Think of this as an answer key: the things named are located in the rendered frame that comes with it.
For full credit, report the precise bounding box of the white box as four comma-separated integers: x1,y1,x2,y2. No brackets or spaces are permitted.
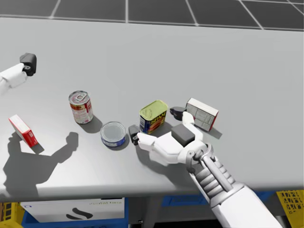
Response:
19,197,125,223

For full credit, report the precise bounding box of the blue flat can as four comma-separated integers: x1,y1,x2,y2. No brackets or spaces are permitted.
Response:
100,121,127,148

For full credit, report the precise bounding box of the blue box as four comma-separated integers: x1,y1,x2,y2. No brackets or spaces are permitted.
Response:
161,190,277,208
21,197,129,228

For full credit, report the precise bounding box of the red and white carton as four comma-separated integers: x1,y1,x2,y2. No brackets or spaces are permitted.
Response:
185,97,219,132

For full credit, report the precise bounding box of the green and blue rectangular can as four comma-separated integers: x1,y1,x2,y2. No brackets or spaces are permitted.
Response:
139,99,169,135

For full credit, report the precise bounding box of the red and white can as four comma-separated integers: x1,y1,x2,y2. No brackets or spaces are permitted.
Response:
68,90,94,124

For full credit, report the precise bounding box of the yellow box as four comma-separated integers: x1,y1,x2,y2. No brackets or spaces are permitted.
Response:
275,189,304,223
0,201,26,228

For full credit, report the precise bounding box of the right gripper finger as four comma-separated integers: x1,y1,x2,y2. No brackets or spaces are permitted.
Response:
128,124,157,152
169,106,196,127

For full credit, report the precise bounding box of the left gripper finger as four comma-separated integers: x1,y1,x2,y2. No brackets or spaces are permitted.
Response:
0,52,37,89

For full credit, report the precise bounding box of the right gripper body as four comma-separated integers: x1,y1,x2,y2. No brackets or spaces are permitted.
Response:
148,124,208,167

